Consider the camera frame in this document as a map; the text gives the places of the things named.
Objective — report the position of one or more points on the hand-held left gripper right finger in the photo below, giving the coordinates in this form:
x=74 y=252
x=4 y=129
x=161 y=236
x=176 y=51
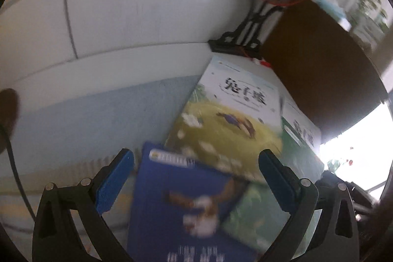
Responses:
x=276 y=179

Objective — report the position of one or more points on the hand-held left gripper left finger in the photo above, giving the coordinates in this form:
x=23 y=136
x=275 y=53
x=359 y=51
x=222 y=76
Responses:
x=113 y=179

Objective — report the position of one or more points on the white book with pond picture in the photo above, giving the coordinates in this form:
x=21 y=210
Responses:
x=304 y=151

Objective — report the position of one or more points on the blue book with eagle picture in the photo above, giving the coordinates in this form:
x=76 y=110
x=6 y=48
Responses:
x=159 y=188

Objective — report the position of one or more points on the red flowering plant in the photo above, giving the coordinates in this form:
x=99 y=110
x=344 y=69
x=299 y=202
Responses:
x=334 y=165

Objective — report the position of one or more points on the patterned table cloth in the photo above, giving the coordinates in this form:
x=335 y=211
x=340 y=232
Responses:
x=76 y=127

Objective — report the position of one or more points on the white book with yellow field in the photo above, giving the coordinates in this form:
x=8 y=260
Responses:
x=221 y=127

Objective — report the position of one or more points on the brown wooden cabinet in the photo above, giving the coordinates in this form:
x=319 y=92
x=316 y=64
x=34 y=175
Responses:
x=322 y=65

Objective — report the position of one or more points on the beige globe on wooden base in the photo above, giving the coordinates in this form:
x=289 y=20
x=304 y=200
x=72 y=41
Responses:
x=7 y=111

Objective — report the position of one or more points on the light blue tissue box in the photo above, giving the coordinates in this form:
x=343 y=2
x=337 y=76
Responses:
x=333 y=10

